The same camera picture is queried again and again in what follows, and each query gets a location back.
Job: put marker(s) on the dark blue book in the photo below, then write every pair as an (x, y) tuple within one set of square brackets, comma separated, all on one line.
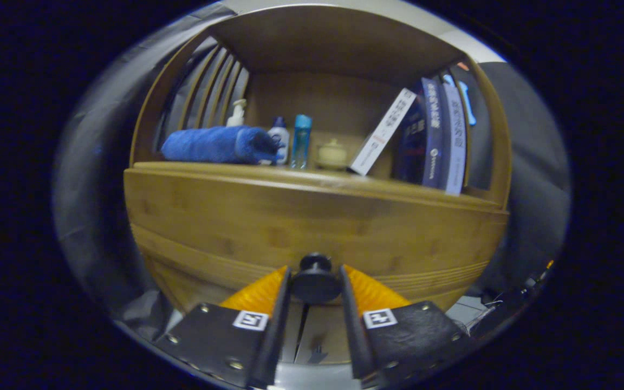
[(434, 135)]

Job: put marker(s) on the pale lilac book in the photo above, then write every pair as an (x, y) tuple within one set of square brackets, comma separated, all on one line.
[(455, 146)]

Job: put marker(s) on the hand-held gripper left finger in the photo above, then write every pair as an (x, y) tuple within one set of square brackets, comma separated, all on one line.
[(277, 325)]

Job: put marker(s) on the black book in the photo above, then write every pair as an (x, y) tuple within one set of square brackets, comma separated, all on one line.
[(412, 146)]

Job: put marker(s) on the wooden countertop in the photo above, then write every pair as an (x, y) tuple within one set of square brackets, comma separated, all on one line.
[(344, 179)]

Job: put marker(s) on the blue folded towel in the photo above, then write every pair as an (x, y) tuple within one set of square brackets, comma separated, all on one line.
[(209, 145)]

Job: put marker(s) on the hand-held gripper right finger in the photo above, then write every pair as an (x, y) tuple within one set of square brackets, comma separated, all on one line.
[(351, 325)]

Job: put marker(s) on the black and orange device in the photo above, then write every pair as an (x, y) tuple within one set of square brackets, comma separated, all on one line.
[(507, 311)]

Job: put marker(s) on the beige lidded teacup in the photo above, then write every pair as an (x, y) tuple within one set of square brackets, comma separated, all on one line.
[(332, 156)]

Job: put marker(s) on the clear blue bottle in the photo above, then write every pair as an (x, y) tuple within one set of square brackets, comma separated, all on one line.
[(300, 141)]

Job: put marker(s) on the white pump bottle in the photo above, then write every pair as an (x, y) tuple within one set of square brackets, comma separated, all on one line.
[(236, 116)]

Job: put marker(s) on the wooden cabinet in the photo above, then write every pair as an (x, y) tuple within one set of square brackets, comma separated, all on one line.
[(333, 49)]

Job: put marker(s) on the black round drawer knob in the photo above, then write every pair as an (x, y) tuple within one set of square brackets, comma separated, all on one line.
[(316, 279)]

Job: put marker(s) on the white book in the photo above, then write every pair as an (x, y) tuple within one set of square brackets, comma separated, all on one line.
[(382, 132)]

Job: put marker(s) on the white bottle with blue cap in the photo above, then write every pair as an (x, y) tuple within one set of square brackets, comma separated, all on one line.
[(280, 138)]

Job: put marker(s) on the black backdrop cloth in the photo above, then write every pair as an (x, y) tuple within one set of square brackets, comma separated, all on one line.
[(90, 189)]

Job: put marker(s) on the wooden cabinet door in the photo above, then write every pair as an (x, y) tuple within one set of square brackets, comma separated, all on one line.
[(325, 330), (293, 336)]

